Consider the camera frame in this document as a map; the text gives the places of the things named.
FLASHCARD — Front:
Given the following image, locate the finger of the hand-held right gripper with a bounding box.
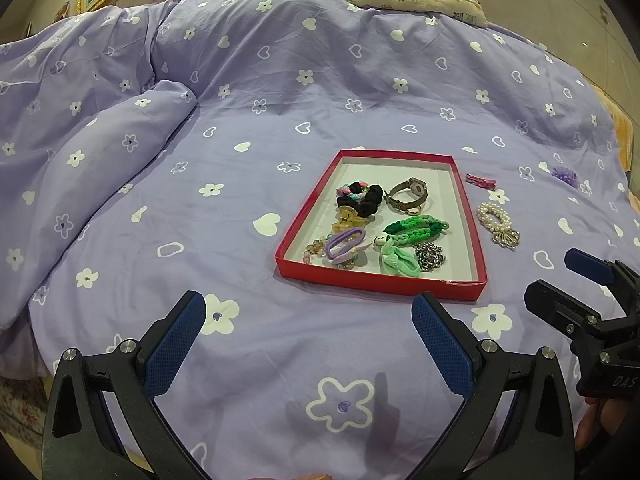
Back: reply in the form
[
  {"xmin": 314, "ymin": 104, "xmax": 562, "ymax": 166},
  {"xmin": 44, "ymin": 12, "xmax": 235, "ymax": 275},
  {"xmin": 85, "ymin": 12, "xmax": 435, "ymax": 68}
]
[
  {"xmin": 564, "ymin": 248, "xmax": 640, "ymax": 311},
  {"xmin": 523, "ymin": 280, "xmax": 629, "ymax": 367}
]

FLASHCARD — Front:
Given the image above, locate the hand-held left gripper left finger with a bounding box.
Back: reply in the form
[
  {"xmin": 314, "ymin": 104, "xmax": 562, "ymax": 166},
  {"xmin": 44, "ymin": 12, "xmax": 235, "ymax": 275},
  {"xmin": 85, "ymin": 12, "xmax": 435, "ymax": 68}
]
[{"xmin": 41, "ymin": 290, "xmax": 207, "ymax": 480}]

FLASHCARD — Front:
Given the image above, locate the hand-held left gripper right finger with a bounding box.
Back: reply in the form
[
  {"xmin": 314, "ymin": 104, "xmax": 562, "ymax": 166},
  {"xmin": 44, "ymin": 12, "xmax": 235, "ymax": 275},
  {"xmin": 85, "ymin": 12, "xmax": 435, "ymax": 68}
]
[{"xmin": 411, "ymin": 291, "xmax": 576, "ymax": 480}]

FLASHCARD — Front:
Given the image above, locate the silver chain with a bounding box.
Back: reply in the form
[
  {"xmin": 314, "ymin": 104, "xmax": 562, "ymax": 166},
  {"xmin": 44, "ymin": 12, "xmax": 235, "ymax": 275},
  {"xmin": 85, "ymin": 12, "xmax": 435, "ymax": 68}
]
[{"xmin": 412, "ymin": 241, "xmax": 448, "ymax": 272}]

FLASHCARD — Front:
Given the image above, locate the light green hair tie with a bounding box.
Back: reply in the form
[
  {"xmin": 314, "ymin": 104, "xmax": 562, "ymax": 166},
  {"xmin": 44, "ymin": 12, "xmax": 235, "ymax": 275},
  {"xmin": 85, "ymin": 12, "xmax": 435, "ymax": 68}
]
[{"xmin": 372, "ymin": 231, "xmax": 421, "ymax": 277}]

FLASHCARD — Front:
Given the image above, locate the pearl bracelet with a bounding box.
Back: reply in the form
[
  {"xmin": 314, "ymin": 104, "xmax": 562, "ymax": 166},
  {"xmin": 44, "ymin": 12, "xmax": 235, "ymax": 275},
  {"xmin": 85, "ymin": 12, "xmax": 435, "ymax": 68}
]
[{"xmin": 476, "ymin": 201, "xmax": 522, "ymax": 250}]

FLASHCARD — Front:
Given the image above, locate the green braided bracelet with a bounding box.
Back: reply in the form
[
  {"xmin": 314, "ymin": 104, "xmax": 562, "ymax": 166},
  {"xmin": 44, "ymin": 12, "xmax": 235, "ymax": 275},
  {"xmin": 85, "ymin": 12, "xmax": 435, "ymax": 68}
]
[{"xmin": 382, "ymin": 214, "xmax": 451, "ymax": 242}]

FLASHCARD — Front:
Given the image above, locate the brown strap wristwatch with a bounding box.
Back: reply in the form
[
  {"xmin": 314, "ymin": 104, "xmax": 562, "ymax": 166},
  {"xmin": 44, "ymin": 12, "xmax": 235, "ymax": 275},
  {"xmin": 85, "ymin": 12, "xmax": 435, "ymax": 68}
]
[{"xmin": 386, "ymin": 176, "xmax": 435, "ymax": 214}]

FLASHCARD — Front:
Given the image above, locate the purple hair tie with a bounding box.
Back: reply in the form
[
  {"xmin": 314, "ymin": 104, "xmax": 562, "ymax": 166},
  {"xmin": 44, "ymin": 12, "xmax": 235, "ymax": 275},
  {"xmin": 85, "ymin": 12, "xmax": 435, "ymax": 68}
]
[{"xmin": 324, "ymin": 227, "xmax": 367, "ymax": 267}]

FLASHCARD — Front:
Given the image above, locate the yellow hair claw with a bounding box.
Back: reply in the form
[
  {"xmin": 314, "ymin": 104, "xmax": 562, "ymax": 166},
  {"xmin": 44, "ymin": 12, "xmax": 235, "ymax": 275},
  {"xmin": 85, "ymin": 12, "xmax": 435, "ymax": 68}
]
[{"xmin": 329, "ymin": 210, "xmax": 368, "ymax": 233}]

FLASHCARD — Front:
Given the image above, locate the clear beaded bracelet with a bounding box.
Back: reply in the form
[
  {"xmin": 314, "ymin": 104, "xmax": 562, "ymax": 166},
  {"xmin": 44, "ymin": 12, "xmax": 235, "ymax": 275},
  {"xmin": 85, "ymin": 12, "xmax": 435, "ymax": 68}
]
[{"xmin": 301, "ymin": 232, "xmax": 336, "ymax": 266}]

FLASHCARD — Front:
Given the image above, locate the black scrunchie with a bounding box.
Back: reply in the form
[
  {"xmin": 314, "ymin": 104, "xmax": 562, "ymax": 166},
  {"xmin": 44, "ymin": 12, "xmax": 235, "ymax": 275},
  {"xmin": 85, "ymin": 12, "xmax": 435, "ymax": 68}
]
[{"xmin": 336, "ymin": 180, "xmax": 385, "ymax": 218}]

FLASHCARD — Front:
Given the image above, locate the red cardboard tray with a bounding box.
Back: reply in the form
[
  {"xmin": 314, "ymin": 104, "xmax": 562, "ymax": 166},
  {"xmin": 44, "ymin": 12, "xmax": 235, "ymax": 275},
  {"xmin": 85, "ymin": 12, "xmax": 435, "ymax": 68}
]
[{"xmin": 275, "ymin": 149, "xmax": 488, "ymax": 302}]

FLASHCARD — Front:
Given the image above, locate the person's right hand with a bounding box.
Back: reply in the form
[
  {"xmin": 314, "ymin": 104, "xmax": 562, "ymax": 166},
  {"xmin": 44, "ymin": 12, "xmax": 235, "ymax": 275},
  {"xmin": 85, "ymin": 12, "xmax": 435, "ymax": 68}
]
[{"xmin": 575, "ymin": 399, "xmax": 640, "ymax": 461}]

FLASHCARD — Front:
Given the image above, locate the purple flower hair accessory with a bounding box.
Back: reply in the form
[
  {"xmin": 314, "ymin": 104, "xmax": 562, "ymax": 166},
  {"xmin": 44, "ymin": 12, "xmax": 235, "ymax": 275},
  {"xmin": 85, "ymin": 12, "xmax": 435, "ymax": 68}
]
[{"xmin": 551, "ymin": 166, "xmax": 581, "ymax": 188}]

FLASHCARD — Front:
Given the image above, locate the orange bedsheet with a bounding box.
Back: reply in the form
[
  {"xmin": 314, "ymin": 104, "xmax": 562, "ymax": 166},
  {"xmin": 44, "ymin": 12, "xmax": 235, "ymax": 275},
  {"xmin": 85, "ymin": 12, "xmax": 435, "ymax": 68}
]
[{"xmin": 592, "ymin": 85, "xmax": 640, "ymax": 171}]

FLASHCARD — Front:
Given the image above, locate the floral patterned sheet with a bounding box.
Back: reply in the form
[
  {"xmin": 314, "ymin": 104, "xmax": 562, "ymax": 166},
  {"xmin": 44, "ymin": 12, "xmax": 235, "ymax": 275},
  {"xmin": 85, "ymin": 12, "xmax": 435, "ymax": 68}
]
[{"xmin": 0, "ymin": 372, "xmax": 56, "ymax": 441}]

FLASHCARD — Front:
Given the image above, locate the purple flower print blanket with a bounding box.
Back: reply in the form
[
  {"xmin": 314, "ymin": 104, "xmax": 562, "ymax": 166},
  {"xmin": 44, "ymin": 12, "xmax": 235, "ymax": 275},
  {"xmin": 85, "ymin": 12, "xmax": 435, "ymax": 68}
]
[{"xmin": 0, "ymin": 0, "xmax": 633, "ymax": 480}]

